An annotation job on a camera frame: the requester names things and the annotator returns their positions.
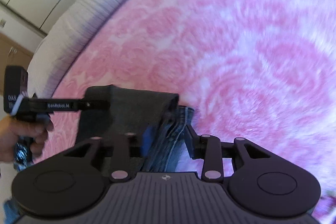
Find wooden door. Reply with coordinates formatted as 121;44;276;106
0;34;33;95

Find person's left hand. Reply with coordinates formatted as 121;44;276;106
0;114;55;163

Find pink floral blanket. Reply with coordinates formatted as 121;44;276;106
52;0;335;223

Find dark grey garment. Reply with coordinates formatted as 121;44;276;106
77;84;180;177

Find white ribbed rolled duvet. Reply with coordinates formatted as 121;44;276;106
27;0;127;98

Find blue denim jeans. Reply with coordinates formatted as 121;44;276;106
140;106;194;173

